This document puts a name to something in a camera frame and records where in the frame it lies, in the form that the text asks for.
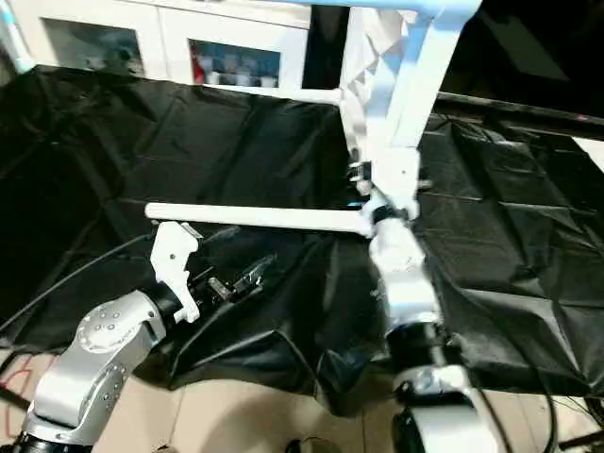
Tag white plastic table leg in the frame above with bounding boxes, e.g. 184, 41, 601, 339
298, 87, 346, 106
144, 201, 380, 239
307, 0, 478, 13

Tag white plastic table top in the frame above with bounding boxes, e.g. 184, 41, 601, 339
337, 0, 484, 194

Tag black plastic mat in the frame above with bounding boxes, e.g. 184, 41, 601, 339
0, 64, 604, 418

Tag silver metal bar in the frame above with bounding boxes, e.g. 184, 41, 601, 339
436, 90, 604, 126

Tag white glass-door cabinet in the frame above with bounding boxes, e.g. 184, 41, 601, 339
9, 0, 352, 95

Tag white flat sheet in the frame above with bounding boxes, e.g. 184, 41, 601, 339
571, 137, 604, 173

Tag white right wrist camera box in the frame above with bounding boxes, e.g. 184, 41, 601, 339
366, 146, 422, 220

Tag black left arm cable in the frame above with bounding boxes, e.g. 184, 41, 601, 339
0, 232, 158, 333

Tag red wire clothes hanger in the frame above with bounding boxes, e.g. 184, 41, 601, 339
0, 351, 41, 402

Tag thin black floor cables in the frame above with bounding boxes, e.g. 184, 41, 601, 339
552, 392, 604, 453

